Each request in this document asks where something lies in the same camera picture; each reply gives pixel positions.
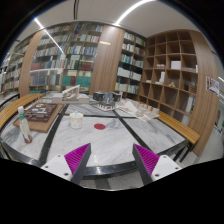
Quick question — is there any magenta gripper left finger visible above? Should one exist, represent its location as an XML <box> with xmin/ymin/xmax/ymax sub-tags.
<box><xmin>40</xmin><ymin>142</ymin><xmax>92</xmax><ymax>186</ymax></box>

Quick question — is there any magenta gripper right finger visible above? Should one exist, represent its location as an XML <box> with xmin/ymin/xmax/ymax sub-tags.
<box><xmin>132</xmin><ymin>143</ymin><xmax>183</xmax><ymax>186</ymax></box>

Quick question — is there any red round sticker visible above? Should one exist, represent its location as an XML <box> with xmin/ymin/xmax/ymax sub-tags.
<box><xmin>94</xmin><ymin>123</ymin><xmax>106</xmax><ymax>130</ymax></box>

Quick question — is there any white cup with lid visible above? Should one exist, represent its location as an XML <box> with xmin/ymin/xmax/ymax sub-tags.
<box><xmin>69</xmin><ymin>111</ymin><xmax>83</xmax><ymax>129</ymax></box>

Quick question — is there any white block model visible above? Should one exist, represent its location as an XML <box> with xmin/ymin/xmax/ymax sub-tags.
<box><xmin>116</xmin><ymin>99</ymin><xmax>159</xmax><ymax>121</ymax></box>

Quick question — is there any wooden bench right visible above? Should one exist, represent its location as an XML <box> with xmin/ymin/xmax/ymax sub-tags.
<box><xmin>158</xmin><ymin>111</ymin><xmax>200</xmax><ymax>161</ymax></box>

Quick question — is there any wooden bench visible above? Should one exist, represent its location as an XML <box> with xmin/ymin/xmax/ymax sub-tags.
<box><xmin>0</xmin><ymin>93</ymin><xmax>44</xmax><ymax>131</ymax></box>
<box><xmin>158</xmin><ymin>111</ymin><xmax>200</xmax><ymax>161</ymax></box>

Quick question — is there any brown wooden architectural model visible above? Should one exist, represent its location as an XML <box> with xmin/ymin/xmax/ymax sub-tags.
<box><xmin>12</xmin><ymin>101</ymin><xmax>65</xmax><ymax>134</ymax></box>

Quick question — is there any white building model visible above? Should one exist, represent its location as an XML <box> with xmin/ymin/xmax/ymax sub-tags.
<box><xmin>52</xmin><ymin>85</ymin><xmax>90</xmax><ymax>104</ymax></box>

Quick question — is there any dark grey building model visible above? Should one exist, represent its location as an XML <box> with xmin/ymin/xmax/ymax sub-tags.
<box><xmin>93</xmin><ymin>91</ymin><xmax>121</xmax><ymax>111</ymax></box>

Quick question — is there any wooden bench left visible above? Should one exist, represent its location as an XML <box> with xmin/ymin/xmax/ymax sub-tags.
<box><xmin>0</xmin><ymin>93</ymin><xmax>44</xmax><ymax>131</ymax></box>

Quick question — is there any wooden cubby shelf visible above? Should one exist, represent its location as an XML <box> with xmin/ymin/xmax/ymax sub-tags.
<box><xmin>138</xmin><ymin>30</ymin><xmax>198</xmax><ymax>125</ymax></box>

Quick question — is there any middle bookshelf with books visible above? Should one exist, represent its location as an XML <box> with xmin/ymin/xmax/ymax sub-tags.
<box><xmin>115</xmin><ymin>31</ymin><xmax>146</xmax><ymax>100</ymax></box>

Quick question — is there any large bookshelf with books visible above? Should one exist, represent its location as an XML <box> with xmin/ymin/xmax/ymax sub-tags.
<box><xmin>29</xmin><ymin>22</ymin><xmax>104</xmax><ymax>93</ymax></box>

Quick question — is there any wall poster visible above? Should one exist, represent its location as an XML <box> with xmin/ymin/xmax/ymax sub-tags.
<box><xmin>206</xmin><ymin>76</ymin><xmax>220</xmax><ymax>96</ymax></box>

